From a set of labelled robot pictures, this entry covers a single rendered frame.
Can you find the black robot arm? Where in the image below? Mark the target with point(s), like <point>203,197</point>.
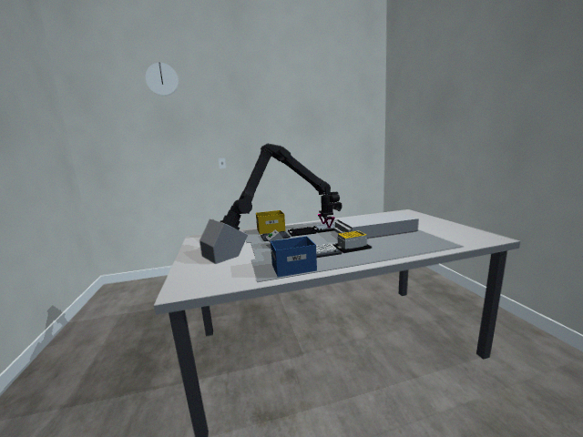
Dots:
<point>243,204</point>

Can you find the dark blue open-top bin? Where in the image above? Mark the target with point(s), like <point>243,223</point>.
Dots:
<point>293,256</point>

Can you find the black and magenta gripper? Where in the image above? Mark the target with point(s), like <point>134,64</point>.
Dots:
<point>324,214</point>

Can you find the yellow open-top bin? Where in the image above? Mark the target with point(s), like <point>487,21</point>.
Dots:
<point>268,221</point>

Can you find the grey bench mat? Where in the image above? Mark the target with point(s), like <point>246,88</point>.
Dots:
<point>383,248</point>

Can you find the white multiwell plate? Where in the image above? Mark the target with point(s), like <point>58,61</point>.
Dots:
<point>325,248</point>

